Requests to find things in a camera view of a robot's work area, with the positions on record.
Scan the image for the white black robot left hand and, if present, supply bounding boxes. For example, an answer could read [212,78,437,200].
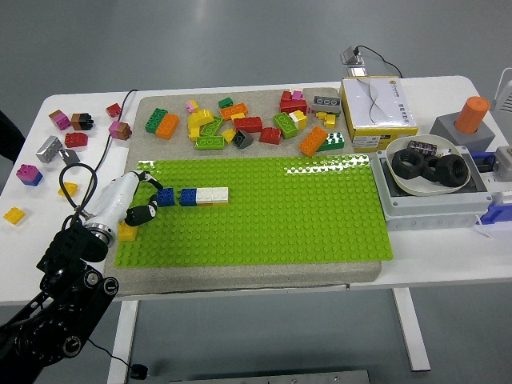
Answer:
[90,170,165,230]

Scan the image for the yellow square toy brick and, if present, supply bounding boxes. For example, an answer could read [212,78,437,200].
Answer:
[117,222,139,242]

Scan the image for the blue square toy brick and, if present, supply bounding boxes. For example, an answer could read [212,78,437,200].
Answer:
[156,187,176,208]
[178,187,198,208]

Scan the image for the grey slope toy piece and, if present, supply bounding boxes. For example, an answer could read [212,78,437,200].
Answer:
[58,148,82,166]

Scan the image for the silver toy brick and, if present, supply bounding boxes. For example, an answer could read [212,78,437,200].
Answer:
[35,134,65,164]

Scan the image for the brown black toy brick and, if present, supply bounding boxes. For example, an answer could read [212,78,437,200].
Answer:
[70,112,95,132]

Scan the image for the dark green toy brick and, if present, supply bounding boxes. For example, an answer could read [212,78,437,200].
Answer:
[144,106,168,133]

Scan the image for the magenta blue toy brick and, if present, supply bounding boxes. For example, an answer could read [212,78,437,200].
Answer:
[15,163,44,188]

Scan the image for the white long toy brick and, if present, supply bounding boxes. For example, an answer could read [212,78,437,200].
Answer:
[195,186,230,205]

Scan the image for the lime green flat brick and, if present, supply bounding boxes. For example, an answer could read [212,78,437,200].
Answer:
[194,135,226,151]

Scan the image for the yellow curved toy brick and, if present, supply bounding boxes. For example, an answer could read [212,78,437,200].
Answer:
[186,108,215,130]

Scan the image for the lime green toy brick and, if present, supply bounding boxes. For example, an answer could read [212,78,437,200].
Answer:
[273,111,299,140]
[198,115,225,138]

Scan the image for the dark grey slope brick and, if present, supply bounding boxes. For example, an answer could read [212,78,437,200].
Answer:
[232,130,255,150]

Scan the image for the green studded baseplate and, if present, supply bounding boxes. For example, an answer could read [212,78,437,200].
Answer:
[114,155,394,268]

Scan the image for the orange long toy brick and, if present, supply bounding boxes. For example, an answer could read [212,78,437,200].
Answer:
[298,126,329,157]
[219,102,250,121]

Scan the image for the red long toy brick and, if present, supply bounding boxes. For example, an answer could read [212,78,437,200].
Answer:
[234,116,264,134]

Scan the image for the red stacked toy bricks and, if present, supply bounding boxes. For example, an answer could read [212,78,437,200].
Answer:
[278,90,309,116]

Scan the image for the green white toy brick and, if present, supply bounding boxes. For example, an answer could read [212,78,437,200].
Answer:
[315,131,346,154]

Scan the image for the grey long toy brick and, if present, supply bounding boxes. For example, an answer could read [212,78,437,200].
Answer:
[311,94,343,114]

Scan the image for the grey metal plate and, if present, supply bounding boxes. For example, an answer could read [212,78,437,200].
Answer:
[170,370,371,384]

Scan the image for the person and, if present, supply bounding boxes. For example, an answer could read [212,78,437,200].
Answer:
[0,110,26,165]

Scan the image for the white table leg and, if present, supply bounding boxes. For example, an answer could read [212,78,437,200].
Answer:
[391,286,432,373]
[106,299,140,384]

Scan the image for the grey-brown foam mat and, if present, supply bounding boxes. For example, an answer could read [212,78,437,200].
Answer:
[102,86,383,298]

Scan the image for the clear plastic device stand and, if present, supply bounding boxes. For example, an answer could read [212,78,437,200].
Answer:
[339,46,369,78]

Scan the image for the white yellow cardboard box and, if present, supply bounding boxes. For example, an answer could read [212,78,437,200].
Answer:
[339,75,420,144]

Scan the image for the large black hex nut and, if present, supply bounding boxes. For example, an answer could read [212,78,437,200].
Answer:
[390,148,426,180]
[434,154,470,187]

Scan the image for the white bowl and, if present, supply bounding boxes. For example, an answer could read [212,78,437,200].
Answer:
[384,134,472,197]

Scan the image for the dark purple strip part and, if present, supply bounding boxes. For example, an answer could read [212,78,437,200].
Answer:
[407,139,438,158]

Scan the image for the small black hex nut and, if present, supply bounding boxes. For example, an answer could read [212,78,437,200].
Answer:
[420,154,442,183]

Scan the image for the grey junction box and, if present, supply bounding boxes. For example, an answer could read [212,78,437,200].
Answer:
[370,146,493,233]

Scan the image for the grey block holder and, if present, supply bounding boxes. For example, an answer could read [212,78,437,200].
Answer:
[430,114,497,152]

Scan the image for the white zip tie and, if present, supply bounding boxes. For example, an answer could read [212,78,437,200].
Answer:
[474,215,495,240]

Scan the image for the orange cylinder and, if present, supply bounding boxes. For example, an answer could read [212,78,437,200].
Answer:
[454,95,491,135]

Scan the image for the blue plastic fixture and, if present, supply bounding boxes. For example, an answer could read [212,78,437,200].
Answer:
[470,150,512,226]

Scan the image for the grey connector block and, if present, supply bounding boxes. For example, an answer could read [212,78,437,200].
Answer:
[490,146,512,183]

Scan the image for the black table cable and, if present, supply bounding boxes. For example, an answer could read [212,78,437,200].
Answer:
[94,88,139,173]

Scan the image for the black plug with thin cord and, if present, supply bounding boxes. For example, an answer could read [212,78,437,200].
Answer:
[86,338,150,380]

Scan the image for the thin black device cable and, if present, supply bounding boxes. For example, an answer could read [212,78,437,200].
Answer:
[357,44,404,79]

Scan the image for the white frame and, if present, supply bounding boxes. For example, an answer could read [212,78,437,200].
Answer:
[490,67,512,113]

